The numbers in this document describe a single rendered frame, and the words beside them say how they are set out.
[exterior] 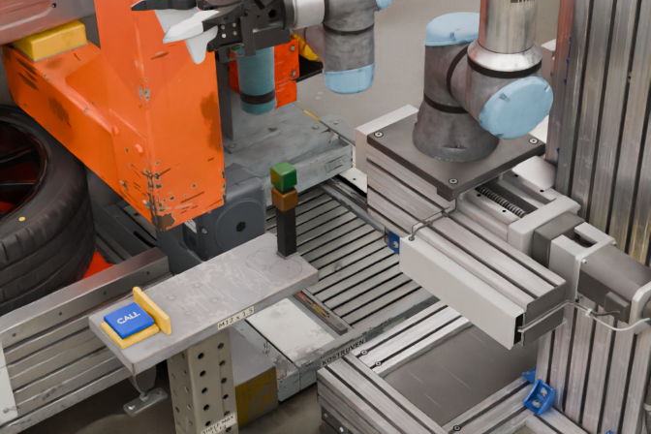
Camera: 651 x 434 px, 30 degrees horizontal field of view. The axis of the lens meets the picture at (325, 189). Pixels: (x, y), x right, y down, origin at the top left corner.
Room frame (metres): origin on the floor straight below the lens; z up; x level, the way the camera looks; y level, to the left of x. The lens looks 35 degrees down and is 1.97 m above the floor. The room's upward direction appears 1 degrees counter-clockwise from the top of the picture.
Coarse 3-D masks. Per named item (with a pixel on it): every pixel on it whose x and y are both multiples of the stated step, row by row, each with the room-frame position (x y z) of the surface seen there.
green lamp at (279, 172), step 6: (282, 162) 1.97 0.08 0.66; (270, 168) 1.95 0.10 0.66; (276, 168) 1.95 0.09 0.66; (282, 168) 1.95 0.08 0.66; (288, 168) 1.95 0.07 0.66; (294, 168) 1.95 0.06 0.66; (270, 174) 1.95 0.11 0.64; (276, 174) 1.94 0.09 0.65; (282, 174) 1.93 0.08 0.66; (288, 174) 1.93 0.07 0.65; (294, 174) 1.94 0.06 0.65; (270, 180) 1.95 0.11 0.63; (276, 180) 1.94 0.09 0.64; (282, 180) 1.93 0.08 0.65; (288, 180) 1.93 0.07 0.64; (294, 180) 1.94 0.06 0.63; (276, 186) 1.94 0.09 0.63; (282, 186) 1.93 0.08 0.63; (288, 186) 1.93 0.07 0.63
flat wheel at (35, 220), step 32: (0, 128) 2.40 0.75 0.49; (32, 128) 2.37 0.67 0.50; (0, 160) 2.28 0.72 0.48; (32, 160) 2.33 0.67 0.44; (64, 160) 2.23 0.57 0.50; (0, 192) 2.41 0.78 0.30; (32, 192) 2.12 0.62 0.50; (64, 192) 2.11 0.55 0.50; (0, 224) 2.00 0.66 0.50; (32, 224) 2.00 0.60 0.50; (64, 224) 2.06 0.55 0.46; (0, 256) 1.93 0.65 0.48; (32, 256) 1.98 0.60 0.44; (64, 256) 2.05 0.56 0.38; (0, 288) 1.92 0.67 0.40; (32, 288) 1.97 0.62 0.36
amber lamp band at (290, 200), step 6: (276, 192) 1.94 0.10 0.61; (294, 192) 1.94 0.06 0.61; (276, 198) 1.94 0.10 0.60; (282, 198) 1.93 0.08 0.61; (288, 198) 1.93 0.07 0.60; (294, 198) 1.94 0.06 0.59; (276, 204) 1.94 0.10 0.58; (282, 204) 1.93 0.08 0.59; (288, 204) 1.93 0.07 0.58; (294, 204) 1.94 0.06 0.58; (282, 210) 1.93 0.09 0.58
